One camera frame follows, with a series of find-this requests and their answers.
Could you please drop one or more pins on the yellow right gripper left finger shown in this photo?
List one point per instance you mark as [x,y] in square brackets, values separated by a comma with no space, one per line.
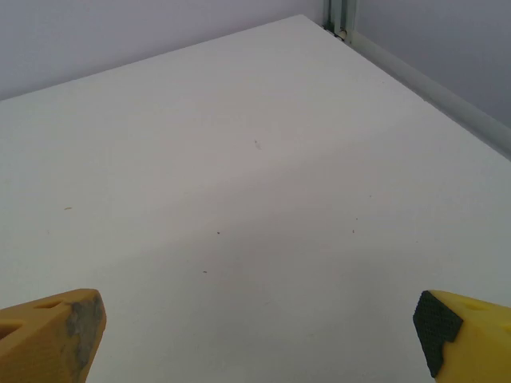
[40,343]

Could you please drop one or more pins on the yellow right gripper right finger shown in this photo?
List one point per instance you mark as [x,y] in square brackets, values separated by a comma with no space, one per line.
[475,343]

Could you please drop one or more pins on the aluminium table side rail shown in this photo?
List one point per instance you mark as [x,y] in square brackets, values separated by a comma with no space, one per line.
[431,88]

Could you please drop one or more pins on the aluminium frame post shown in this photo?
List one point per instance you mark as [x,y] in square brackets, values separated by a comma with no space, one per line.
[337,16]

